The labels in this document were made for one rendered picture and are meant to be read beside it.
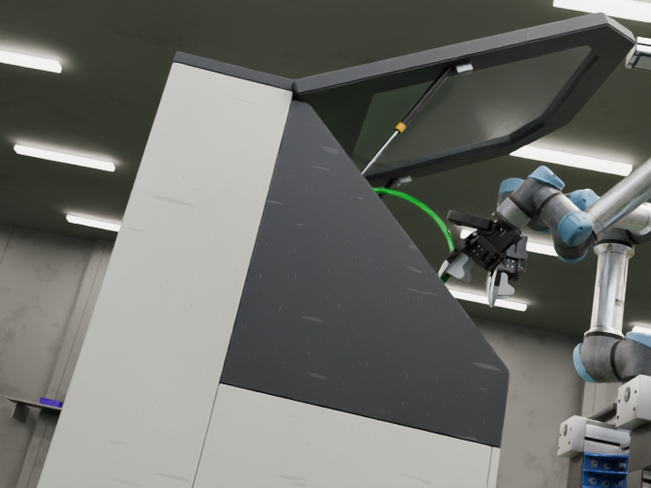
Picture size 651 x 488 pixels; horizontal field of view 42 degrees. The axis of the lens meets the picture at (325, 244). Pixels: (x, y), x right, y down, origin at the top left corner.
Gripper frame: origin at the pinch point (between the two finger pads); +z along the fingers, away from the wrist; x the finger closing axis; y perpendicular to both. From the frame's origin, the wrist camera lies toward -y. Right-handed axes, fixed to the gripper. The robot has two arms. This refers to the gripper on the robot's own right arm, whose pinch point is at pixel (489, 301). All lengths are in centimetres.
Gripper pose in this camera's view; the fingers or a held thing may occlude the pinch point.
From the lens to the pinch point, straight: 221.1
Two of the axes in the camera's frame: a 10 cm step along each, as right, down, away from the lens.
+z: -2.0, 9.1, -3.5
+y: 9.7, 2.3, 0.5
